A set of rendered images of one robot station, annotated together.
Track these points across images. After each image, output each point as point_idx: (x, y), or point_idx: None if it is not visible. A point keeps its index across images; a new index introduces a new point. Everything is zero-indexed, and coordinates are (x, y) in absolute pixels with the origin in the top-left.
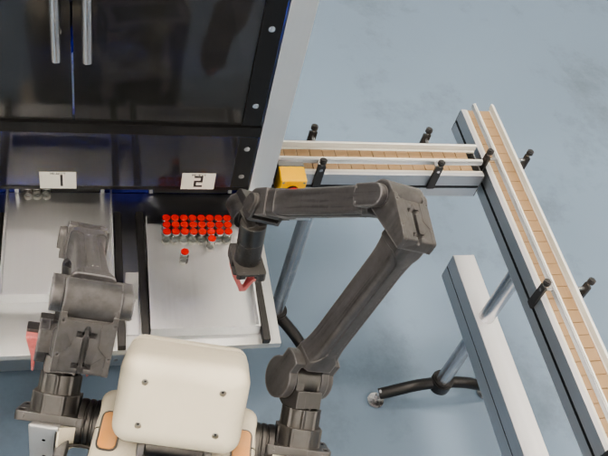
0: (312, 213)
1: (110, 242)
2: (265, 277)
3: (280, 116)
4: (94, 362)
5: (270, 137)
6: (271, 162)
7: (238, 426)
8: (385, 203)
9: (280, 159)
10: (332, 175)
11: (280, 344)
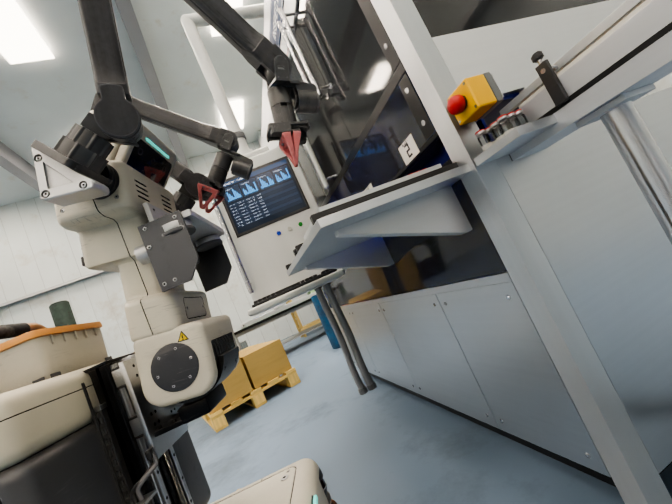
0: (205, 20)
1: None
2: (272, 129)
3: (399, 34)
4: None
5: (409, 61)
6: (428, 87)
7: None
8: None
9: (511, 102)
10: (574, 67)
11: (317, 222)
